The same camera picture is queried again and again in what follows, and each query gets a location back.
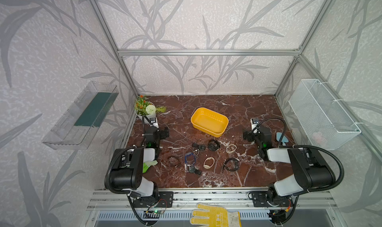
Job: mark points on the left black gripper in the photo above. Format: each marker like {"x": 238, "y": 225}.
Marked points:
{"x": 162, "y": 135}

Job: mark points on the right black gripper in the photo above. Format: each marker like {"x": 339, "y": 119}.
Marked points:
{"x": 249, "y": 135}

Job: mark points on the small beige strap watch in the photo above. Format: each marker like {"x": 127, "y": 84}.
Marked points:
{"x": 231, "y": 148}

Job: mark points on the black chunky digital watch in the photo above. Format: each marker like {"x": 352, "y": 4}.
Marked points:
{"x": 231, "y": 164}

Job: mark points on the blue transparent watch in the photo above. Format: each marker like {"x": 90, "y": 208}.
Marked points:
{"x": 190, "y": 159}

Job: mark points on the black sport watch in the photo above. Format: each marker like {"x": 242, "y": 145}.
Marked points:
{"x": 213, "y": 145}

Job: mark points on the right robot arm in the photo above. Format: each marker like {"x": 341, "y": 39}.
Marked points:
{"x": 314, "y": 169}

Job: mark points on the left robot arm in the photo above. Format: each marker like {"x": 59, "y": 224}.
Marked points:
{"x": 125, "y": 172}

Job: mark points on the black analog watch upper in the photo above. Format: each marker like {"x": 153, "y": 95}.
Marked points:
{"x": 199, "y": 147}

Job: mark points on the black analog watch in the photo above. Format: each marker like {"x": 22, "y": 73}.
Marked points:
{"x": 199, "y": 147}
{"x": 193, "y": 170}

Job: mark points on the black analog watch lower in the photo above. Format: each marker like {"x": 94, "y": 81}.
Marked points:
{"x": 193, "y": 170}

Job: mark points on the yellow plastic storage box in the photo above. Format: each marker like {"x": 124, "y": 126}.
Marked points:
{"x": 209, "y": 122}

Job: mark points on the light blue spatula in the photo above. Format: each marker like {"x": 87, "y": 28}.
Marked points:
{"x": 283, "y": 140}

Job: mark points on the potted artificial plant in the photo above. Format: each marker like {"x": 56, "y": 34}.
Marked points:
{"x": 143, "y": 107}

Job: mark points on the green work glove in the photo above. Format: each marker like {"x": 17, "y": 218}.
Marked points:
{"x": 148, "y": 164}

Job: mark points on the yellow knitted glove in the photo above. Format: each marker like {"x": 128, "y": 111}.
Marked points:
{"x": 214, "y": 216}

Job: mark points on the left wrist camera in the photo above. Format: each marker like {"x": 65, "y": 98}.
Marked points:
{"x": 154, "y": 122}

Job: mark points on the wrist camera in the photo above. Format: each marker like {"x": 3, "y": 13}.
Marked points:
{"x": 154, "y": 122}
{"x": 254, "y": 122}

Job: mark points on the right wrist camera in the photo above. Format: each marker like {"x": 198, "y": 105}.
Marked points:
{"x": 254, "y": 122}

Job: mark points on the silver chain pocket watch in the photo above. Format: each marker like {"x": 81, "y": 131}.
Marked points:
{"x": 196, "y": 153}

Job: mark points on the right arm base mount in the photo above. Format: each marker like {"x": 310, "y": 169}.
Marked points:
{"x": 269, "y": 199}

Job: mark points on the white wire mesh basket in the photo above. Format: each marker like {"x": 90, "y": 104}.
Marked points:
{"x": 322, "y": 117}

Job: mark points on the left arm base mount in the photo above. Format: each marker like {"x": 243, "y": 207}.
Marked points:
{"x": 162, "y": 199}

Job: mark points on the aluminium cage frame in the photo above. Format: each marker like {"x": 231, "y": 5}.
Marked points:
{"x": 346, "y": 50}

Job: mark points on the clear acrylic wall shelf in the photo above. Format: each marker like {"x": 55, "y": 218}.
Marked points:
{"x": 78, "y": 126}

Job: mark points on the aluminium front rail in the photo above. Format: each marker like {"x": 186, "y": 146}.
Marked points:
{"x": 238, "y": 198}

